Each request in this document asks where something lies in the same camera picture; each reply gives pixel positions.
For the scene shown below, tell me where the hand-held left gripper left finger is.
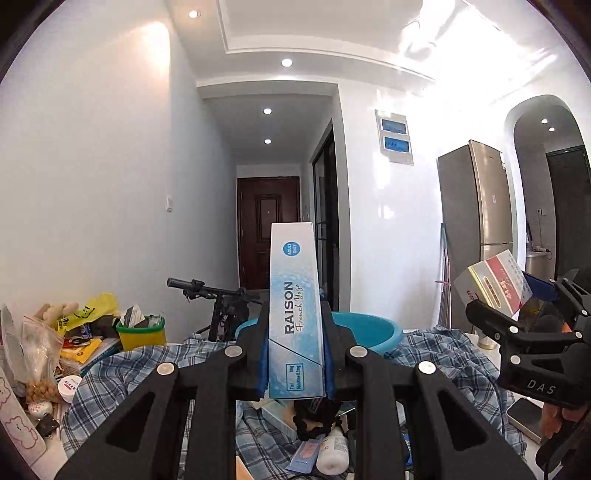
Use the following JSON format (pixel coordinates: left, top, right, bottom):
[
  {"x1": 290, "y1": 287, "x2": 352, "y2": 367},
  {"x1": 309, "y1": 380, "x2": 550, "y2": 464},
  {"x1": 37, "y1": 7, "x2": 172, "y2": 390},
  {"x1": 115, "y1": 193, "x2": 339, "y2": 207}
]
[{"x1": 54, "y1": 302, "x2": 271, "y2": 480}]

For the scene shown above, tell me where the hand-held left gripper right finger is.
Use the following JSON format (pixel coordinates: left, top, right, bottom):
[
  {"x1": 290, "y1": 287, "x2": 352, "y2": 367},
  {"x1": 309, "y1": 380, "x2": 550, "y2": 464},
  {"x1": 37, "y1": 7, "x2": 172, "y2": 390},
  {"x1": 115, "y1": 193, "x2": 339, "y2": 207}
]
[{"x1": 321, "y1": 300, "x2": 527, "y2": 480}]

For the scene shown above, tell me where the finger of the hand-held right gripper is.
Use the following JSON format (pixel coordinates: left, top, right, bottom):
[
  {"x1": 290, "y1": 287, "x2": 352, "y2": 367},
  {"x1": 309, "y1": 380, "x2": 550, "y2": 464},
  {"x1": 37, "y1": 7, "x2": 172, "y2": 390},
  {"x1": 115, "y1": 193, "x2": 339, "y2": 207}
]
[
  {"x1": 465, "y1": 299, "x2": 585, "y2": 365},
  {"x1": 522, "y1": 269, "x2": 591, "y2": 325}
]

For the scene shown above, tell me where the red white cigarette box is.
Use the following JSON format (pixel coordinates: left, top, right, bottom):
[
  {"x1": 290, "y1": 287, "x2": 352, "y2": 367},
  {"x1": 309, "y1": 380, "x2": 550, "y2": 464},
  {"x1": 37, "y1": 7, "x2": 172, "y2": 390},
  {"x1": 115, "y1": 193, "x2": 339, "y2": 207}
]
[{"x1": 453, "y1": 250, "x2": 533, "y2": 319}]

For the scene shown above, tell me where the blue plastic basin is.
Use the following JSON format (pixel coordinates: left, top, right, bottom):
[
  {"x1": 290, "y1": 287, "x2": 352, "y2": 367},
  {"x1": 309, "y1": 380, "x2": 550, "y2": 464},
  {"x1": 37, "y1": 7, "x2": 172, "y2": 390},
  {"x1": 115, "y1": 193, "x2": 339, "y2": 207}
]
[{"x1": 235, "y1": 312, "x2": 402, "y2": 357}]

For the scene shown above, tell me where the blue white cigarette box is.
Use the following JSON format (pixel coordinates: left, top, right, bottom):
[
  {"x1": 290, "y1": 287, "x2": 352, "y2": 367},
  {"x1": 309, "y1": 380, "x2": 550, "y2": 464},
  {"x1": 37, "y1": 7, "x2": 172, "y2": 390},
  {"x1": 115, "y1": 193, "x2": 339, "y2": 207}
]
[{"x1": 268, "y1": 223, "x2": 326, "y2": 400}]

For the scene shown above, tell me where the white plastic bottle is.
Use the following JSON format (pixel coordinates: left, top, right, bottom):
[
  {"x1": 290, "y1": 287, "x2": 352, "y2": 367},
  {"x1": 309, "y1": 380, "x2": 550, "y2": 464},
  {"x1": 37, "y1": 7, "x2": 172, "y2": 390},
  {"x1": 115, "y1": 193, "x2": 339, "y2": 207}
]
[{"x1": 316, "y1": 427, "x2": 350, "y2": 474}]

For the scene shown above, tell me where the person's right hand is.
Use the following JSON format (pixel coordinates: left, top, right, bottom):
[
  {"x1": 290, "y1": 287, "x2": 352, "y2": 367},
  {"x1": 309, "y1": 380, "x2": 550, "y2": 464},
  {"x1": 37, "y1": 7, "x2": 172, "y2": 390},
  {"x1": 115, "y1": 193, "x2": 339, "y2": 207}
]
[{"x1": 540, "y1": 401, "x2": 591, "y2": 439}]

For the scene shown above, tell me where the grey flat scale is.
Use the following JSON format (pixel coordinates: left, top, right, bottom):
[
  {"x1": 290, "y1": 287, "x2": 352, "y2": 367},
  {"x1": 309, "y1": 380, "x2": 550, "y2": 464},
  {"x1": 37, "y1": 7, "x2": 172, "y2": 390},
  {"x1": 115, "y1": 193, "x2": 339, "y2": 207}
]
[{"x1": 507, "y1": 398, "x2": 546, "y2": 444}]

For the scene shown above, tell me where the folded drying rack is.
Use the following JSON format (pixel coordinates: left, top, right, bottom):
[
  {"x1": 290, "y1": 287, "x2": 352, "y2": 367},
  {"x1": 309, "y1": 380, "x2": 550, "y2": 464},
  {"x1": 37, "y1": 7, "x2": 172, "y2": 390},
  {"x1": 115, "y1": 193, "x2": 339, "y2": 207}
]
[{"x1": 436, "y1": 223, "x2": 455, "y2": 329}]

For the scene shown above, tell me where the black electric bicycle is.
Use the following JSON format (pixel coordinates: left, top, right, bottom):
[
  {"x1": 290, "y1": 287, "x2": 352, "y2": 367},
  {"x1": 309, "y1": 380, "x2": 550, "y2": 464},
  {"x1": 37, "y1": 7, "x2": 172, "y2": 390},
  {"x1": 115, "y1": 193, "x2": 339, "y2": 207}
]
[{"x1": 167, "y1": 277, "x2": 264, "y2": 343}]

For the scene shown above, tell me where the dark kitchen door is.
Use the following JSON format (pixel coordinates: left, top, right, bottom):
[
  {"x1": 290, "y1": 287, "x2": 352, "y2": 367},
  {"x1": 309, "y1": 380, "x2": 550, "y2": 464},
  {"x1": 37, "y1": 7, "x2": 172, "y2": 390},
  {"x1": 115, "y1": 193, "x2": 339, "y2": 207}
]
[{"x1": 546, "y1": 147, "x2": 589, "y2": 287}]

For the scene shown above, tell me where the blue pink sachet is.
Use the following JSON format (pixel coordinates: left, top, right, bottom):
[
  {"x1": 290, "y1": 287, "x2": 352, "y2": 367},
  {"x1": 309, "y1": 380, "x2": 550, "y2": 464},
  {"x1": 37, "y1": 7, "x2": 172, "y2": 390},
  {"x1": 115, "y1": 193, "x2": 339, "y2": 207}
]
[{"x1": 285, "y1": 436, "x2": 324, "y2": 472}]

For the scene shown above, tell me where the silver refrigerator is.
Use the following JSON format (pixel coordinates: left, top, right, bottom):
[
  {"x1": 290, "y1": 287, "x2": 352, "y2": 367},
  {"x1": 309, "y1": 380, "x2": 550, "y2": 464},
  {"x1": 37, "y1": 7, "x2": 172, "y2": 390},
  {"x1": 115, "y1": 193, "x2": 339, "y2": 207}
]
[{"x1": 437, "y1": 140, "x2": 515, "y2": 334}]

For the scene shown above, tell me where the yellow bin with green rim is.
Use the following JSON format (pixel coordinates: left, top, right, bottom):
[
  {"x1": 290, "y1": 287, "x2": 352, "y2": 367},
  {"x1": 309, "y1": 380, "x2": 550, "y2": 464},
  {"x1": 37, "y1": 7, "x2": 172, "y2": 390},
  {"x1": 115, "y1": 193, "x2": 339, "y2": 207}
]
[{"x1": 115, "y1": 315, "x2": 166, "y2": 352}]

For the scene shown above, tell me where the crumpled paper packaging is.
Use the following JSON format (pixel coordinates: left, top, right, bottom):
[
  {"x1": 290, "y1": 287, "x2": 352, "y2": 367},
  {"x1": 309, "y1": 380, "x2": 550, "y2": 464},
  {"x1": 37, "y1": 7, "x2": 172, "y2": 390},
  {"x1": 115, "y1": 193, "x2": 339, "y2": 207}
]
[{"x1": 120, "y1": 305, "x2": 151, "y2": 329}]

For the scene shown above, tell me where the blue plaid cloth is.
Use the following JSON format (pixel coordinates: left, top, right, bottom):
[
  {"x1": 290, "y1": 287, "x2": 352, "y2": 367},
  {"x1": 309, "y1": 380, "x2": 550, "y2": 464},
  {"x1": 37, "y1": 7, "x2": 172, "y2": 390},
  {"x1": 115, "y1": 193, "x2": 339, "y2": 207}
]
[{"x1": 60, "y1": 325, "x2": 513, "y2": 480}]

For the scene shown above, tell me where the brown entrance door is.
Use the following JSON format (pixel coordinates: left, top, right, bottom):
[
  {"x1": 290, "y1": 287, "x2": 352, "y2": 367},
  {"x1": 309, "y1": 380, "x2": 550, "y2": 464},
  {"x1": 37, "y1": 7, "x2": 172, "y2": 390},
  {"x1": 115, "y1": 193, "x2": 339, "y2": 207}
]
[{"x1": 237, "y1": 176, "x2": 300, "y2": 291}]

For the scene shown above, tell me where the stack of books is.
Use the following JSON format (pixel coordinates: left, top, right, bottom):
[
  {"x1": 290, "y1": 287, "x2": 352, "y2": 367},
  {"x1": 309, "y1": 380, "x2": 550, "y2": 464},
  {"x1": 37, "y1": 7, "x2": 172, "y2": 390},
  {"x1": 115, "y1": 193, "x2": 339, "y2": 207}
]
[{"x1": 78, "y1": 339, "x2": 123, "y2": 376}]

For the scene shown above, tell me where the yellow plastic bag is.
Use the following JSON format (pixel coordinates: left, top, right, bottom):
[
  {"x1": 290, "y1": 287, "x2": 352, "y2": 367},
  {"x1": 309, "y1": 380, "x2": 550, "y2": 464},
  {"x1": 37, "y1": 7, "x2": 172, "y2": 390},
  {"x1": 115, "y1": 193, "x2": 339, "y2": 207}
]
[{"x1": 55, "y1": 293, "x2": 120, "y2": 335}]

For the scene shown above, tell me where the black framed glass door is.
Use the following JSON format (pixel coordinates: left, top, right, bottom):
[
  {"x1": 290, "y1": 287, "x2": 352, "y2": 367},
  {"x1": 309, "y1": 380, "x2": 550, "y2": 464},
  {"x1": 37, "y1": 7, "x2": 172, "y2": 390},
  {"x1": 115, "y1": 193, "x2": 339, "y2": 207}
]
[{"x1": 310, "y1": 118, "x2": 341, "y2": 319}]

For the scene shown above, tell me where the white jar red label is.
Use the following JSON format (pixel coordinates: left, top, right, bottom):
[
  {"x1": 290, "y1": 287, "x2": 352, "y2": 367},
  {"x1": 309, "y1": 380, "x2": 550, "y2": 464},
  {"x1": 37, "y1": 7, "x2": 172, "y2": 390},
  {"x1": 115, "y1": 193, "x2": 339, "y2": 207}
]
[{"x1": 58, "y1": 375, "x2": 84, "y2": 404}]

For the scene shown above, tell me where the beige plush toy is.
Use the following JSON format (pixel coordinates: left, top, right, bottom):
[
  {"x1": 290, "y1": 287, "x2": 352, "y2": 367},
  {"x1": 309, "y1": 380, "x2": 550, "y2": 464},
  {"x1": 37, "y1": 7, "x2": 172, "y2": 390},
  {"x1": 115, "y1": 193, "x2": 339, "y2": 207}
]
[{"x1": 34, "y1": 301, "x2": 80, "y2": 324}]

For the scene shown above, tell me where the clear bag of nuts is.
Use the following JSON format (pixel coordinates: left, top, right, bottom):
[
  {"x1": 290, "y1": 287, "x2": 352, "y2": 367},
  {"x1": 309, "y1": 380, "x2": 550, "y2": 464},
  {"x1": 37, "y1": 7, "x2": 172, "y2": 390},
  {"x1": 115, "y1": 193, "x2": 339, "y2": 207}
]
[{"x1": 21, "y1": 316, "x2": 65, "y2": 404}]

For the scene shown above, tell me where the white bear print bag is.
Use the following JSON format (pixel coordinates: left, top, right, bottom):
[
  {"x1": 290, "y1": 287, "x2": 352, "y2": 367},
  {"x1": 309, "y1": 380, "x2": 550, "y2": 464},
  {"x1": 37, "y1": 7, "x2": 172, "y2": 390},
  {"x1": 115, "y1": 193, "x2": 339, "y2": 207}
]
[{"x1": 0, "y1": 364, "x2": 47, "y2": 472}]

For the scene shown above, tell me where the black hair tie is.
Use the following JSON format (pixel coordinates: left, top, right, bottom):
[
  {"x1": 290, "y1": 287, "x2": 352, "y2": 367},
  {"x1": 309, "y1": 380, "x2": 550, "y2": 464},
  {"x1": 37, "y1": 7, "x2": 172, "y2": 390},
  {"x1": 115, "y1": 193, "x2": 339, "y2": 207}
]
[{"x1": 292, "y1": 399, "x2": 345, "y2": 441}]

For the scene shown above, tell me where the white wall panel box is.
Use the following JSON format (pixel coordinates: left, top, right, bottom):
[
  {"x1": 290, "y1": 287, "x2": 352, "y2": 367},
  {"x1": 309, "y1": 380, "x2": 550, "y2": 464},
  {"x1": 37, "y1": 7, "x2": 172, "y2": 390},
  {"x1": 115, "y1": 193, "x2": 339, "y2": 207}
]
[{"x1": 375, "y1": 109, "x2": 415, "y2": 166}]

